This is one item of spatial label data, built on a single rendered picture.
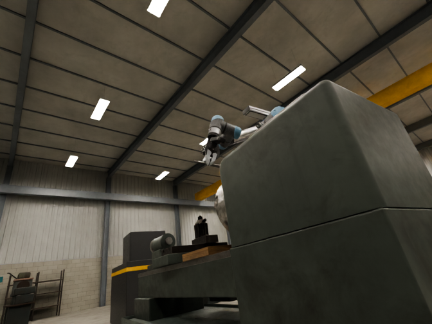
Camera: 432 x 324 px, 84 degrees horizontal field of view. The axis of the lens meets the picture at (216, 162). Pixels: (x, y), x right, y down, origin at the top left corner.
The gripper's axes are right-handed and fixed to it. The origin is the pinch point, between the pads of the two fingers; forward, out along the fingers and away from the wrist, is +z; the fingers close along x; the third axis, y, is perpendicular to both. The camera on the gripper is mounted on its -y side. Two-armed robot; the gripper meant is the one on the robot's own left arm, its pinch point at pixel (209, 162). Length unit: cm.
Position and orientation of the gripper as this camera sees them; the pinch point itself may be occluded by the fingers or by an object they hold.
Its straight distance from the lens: 125.9
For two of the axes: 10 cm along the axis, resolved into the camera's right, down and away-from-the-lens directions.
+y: -5.2, 4.2, 7.4
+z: -1.6, 8.0, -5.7
